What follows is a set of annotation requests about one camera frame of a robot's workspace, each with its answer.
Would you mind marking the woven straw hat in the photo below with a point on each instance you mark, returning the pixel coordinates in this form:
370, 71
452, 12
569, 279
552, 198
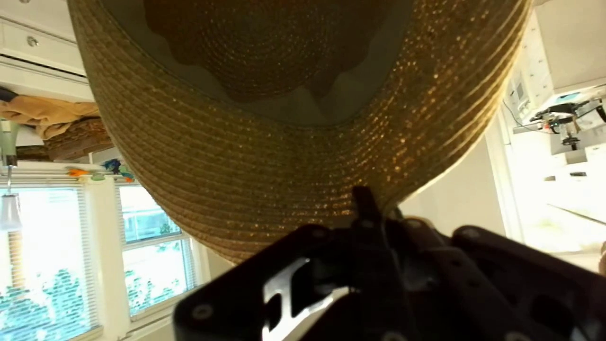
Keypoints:
253, 158

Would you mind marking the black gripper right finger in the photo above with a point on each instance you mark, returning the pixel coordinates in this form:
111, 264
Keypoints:
493, 291

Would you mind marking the bright window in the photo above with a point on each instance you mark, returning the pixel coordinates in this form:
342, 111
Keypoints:
50, 272

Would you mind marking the brown fabric bag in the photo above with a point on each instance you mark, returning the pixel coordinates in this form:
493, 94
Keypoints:
58, 126

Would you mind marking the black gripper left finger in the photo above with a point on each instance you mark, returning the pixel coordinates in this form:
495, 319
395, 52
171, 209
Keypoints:
253, 296

